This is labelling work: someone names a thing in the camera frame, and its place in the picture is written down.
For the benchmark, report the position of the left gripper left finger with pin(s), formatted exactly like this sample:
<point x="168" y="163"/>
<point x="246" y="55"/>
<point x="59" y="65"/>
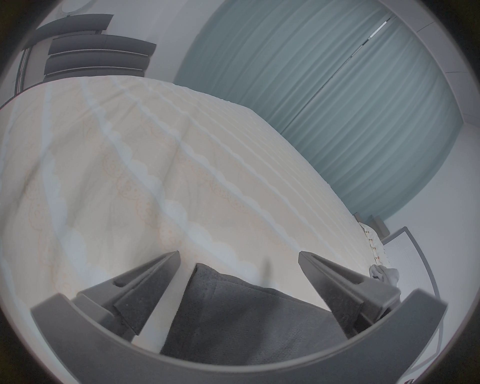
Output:
<point x="138" y="296"/>

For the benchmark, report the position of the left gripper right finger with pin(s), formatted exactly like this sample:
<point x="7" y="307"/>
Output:
<point x="348" y="296"/>

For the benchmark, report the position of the black long-sleeved top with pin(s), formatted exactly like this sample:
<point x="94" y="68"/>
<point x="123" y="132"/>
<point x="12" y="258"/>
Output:
<point x="243" y="318"/>

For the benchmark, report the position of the bed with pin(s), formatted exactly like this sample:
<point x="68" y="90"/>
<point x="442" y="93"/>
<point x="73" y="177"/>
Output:
<point x="131" y="168"/>

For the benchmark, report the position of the grey garment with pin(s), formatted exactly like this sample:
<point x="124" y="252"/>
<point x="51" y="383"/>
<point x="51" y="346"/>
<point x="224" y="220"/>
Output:
<point x="386" y="275"/>

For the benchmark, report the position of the white printed pillow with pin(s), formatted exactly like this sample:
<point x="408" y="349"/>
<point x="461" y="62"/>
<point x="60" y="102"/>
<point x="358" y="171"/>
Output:
<point x="373" y="243"/>

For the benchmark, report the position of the grey bedside table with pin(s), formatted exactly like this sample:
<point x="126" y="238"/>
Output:
<point x="377" y="225"/>

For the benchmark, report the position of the blue-green curtain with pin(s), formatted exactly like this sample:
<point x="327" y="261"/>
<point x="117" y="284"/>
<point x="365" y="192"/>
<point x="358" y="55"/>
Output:
<point x="382" y="131"/>
<point x="270" y="48"/>

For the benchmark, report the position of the black chest of drawers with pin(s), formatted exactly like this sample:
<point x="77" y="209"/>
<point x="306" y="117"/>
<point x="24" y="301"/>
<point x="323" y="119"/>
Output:
<point x="97" y="52"/>

